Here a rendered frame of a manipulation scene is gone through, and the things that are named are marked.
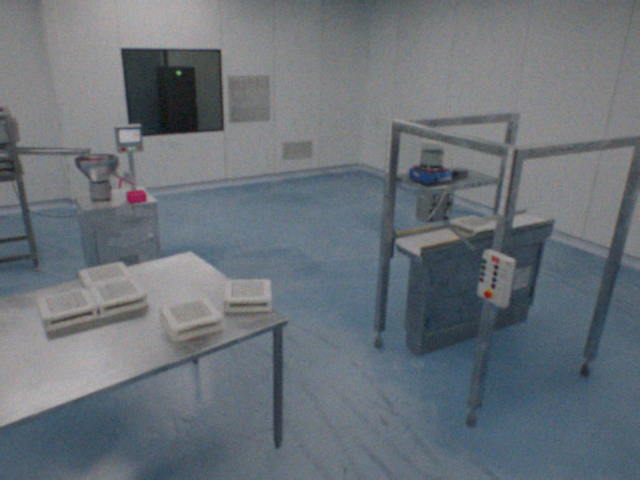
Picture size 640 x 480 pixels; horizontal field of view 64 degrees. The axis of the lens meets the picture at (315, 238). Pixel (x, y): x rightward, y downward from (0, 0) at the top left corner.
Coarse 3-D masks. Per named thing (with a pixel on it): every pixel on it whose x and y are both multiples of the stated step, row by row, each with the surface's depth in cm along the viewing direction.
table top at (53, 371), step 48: (48, 288) 286; (144, 288) 289; (192, 288) 290; (0, 336) 240; (48, 336) 241; (96, 336) 242; (144, 336) 243; (240, 336) 245; (0, 384) 207; (48, 384) 208; (96, 384) 208; (0, 432) 186
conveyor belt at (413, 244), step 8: (520, 216) 411; (528, 216) 411; (512, 224) 391; (520, 224) 392; (552, 224) 399; (432, 232) 371; (440, 232) 371; (448, 232) 372; (512, 232) 377; (400, 240) 355; (408, 240) 355; (416, 240) 355; (424, 240) 355; (432, 240) 356; (440, 240) 356; (448, 240) 357; (408, 248) 346; (416, 248) 342
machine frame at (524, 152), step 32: (512, 128) 381; (384, 192) 347; (384, 224) 353; (384, 256) 360; (608, 256) 331; (384, 288) 370; (608, 288) 334; (384, 320) 381; (480, 320) 287; (480, 352) 291; (480, 384) 297
